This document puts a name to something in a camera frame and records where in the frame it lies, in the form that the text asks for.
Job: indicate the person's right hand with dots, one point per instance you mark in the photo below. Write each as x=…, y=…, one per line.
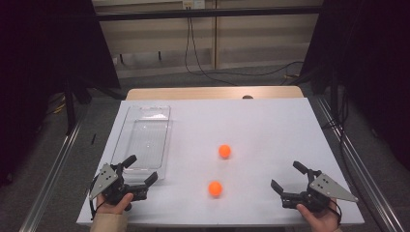
x=324, y=220

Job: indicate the aluminium rail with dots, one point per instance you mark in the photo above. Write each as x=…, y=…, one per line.
x=48, y=183
x=354, y=161

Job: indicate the orange ball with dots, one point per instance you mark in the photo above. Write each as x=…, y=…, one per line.
x=224, y=151
x=215, y=188

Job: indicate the black stand leg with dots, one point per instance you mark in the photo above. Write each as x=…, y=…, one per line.
x=70, y=109

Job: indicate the small black stick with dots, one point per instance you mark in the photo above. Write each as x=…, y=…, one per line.
x=93, y=139

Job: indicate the white wall socket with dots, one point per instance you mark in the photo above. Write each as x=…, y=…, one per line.
x=193, y=4

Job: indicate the wooden table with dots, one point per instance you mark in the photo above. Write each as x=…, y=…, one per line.
x=193, y=92

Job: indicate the black curtain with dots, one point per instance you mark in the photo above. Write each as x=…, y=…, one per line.
x=32, y=64
x=370, y=64

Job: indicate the white board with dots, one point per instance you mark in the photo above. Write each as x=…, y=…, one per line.
x=257, y=129

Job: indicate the black metal bar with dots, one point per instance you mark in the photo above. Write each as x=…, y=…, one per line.
x=209, y=13

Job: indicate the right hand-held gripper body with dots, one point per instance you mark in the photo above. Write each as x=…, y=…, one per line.
x=317, y=193

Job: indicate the person's left hand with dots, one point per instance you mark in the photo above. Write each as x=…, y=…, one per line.
x=111, y=208

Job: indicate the clear plastic tray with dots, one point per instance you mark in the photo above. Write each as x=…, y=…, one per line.
x=145, y=135

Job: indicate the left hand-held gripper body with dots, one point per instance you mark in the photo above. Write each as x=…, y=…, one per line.
x=116, y=190

